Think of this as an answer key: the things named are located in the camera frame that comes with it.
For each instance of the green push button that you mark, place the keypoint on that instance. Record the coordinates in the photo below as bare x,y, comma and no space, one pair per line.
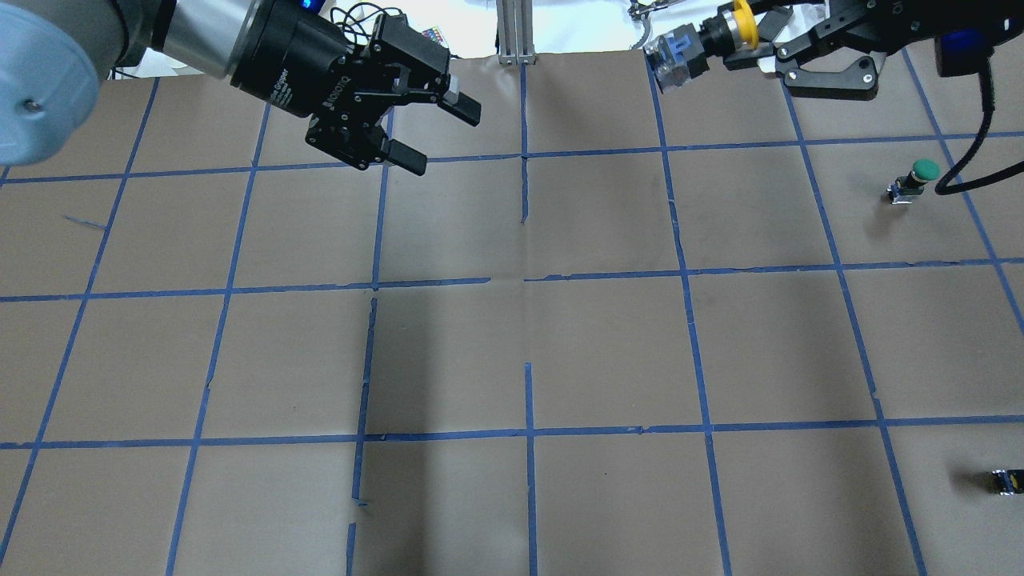
905,189

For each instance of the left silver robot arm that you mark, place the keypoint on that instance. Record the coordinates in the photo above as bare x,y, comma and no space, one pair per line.
55,55

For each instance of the yellow push button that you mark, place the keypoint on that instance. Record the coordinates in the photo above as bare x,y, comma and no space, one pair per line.
680,55

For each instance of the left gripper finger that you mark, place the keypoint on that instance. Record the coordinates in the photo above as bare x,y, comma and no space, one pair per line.
455,102
396,153

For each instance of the aluminium frame post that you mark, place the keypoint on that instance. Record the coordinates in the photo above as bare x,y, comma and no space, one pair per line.
515,32

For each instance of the small remote control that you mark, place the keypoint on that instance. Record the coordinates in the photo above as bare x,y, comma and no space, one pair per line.
435,35

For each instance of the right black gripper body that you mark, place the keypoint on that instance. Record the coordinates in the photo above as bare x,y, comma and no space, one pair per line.
828,66

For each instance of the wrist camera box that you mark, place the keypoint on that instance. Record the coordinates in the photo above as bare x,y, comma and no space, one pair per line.
962,53

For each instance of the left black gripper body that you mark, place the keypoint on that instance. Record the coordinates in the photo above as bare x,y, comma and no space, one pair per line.
286,50

